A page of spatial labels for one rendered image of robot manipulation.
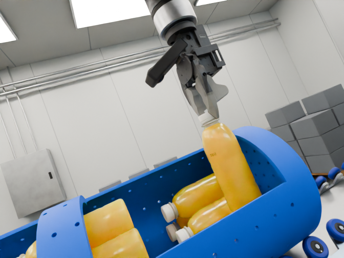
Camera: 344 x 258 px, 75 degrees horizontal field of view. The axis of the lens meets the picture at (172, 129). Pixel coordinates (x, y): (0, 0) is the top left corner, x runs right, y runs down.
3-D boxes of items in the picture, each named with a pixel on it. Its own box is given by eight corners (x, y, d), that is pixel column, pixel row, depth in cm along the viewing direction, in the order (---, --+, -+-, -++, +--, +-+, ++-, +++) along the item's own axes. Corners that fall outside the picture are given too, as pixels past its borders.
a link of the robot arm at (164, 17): (158, 1, 44) (149, 30, 53) (168, 23, 44) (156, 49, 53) (196, -5, 47) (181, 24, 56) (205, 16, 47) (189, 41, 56)
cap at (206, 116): (208, 124, 50) (205, 116, 50) (222, 117, 47) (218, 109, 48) (198, 127, 47) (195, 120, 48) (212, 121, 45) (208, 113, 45)
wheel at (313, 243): (315, 230, 45) (310, 234, 47) (299, 241, 44) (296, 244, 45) (336, 251, 42) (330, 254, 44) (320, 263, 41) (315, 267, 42)
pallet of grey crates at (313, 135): (379, 160, 309) (342, 82, 319) (342, 184, 284) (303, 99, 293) (307, 164, 423) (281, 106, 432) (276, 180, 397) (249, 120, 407)
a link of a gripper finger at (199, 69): (216, 87, 43) (195, 51, 45) (209, 89, 42) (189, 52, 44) (207, 99, 47) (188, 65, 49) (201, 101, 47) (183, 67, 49)
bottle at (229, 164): (240, 198, 51) (207, 124, 52) (269, 194, 46) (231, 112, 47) (224, 213, 46) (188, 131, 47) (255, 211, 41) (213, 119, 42)
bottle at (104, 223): (130, 227, 47) (36, 276, 41) (119, 195, 47) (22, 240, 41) (136, 237, 41) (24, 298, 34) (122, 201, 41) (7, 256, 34)
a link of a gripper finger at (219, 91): (242, 105, 44) (220, 67, 47) (218, 114, 42) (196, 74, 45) (235, 111, 47) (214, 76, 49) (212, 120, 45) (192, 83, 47)
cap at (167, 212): (171, 202, 51) (164, 206, 50) (178, 219, 50) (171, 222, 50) (167, 202, 55) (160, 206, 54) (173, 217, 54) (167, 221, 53)
